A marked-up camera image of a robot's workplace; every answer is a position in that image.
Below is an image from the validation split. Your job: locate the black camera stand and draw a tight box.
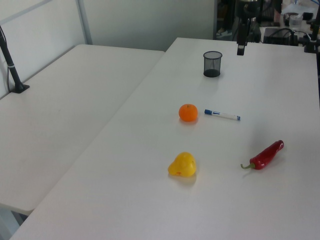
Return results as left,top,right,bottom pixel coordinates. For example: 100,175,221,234
303,8,320,54

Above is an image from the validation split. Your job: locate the red chili pepper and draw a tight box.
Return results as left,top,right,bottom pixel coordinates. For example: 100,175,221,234
240,139,285,172

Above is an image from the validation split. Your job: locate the grey partition corner post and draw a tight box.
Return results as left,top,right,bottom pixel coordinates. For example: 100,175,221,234
76,0,94,46

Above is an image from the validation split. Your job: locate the black equipment block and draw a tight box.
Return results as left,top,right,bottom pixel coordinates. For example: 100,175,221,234
247,24,261,43

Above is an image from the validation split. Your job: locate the black mesh pen cup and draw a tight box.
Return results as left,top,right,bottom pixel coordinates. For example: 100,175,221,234
202,50,223,78

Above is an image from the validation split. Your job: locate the white shoe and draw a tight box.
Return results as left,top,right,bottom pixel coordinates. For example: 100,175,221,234
215,28,234,39

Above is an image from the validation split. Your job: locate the orange mandarin fruit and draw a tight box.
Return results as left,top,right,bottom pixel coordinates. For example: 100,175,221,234
178,103,199,123

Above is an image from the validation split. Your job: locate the clear glass jar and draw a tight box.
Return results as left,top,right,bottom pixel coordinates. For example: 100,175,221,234
288,14,303,28

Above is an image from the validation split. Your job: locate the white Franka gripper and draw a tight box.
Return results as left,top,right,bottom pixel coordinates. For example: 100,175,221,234
236,0,259,56

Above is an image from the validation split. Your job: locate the black camera pole with base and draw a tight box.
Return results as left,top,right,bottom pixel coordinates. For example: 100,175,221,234
0,24,31,94

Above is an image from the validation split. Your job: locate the white marker with blue cap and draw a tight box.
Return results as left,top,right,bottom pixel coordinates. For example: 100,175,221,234
204,108,242,122

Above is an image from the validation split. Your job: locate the black box with cables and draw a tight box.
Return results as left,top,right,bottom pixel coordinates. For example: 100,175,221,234
262,27,300,47

